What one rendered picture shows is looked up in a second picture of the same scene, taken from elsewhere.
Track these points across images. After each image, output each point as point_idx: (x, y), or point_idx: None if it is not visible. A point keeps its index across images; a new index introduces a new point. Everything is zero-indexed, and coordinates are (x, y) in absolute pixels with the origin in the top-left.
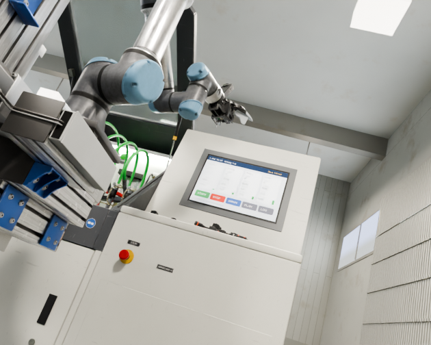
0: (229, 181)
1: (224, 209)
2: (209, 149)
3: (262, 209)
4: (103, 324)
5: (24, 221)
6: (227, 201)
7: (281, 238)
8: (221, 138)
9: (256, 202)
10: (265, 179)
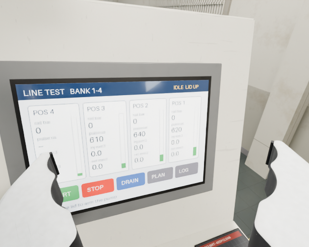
0: (105, 140)
1: (120, 203)
2: (1, 62)
3: (181, 170)
4: None
5: None
6: (120, 185)
7: (213, 198)
8: (19, 2)
9: (168, 162)
10: (173, 109)
